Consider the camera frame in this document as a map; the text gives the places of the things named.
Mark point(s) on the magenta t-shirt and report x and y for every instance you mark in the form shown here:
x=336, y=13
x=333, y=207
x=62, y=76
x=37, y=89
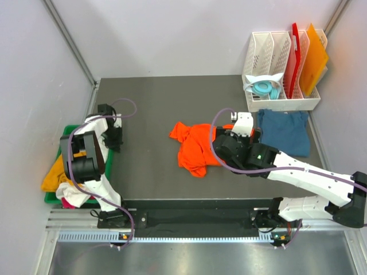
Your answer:
x=66, y=204

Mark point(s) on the orange plastic folder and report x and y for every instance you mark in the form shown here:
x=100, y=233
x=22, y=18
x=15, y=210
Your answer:
x=315, y=61

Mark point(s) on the teal headphones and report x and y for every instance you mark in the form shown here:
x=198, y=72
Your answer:
x=263, y=88

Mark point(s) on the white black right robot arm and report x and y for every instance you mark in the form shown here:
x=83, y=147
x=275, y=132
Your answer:
x=337, y=197

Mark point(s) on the red plastic folder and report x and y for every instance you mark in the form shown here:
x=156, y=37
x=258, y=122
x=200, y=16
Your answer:
x=293, y=60

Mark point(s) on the aluminium frame rail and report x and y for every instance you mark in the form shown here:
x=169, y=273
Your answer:
x=80, y=219

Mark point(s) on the white t-shirt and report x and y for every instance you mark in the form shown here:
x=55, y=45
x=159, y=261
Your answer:
x=71, y=193

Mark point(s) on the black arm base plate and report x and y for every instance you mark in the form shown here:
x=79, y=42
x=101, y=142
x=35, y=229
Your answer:
x=196, y=218

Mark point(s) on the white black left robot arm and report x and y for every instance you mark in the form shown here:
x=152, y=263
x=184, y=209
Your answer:
x=97, y=123

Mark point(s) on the mustard yellow t-shirt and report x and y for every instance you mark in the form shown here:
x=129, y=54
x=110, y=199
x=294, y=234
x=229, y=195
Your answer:
x=55, y=177

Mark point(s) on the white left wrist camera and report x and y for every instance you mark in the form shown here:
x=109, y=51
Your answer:
x=114, y=121

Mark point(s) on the folded blue t-shirt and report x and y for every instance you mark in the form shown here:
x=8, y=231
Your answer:
x=286, y=131

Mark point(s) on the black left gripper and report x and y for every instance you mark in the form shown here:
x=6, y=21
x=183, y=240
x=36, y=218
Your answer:
x=115, y=144

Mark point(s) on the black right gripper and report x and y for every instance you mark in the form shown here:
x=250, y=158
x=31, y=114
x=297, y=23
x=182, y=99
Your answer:
x=257, y=132

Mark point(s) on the green plastic bin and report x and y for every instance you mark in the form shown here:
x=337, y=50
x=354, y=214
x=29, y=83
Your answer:
x=50, y=197

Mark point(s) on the white plastic file organizer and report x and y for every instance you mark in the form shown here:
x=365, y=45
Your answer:
x=268, y=54

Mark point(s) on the orange t-shirt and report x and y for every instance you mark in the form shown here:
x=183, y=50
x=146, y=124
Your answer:
x=194, y=153

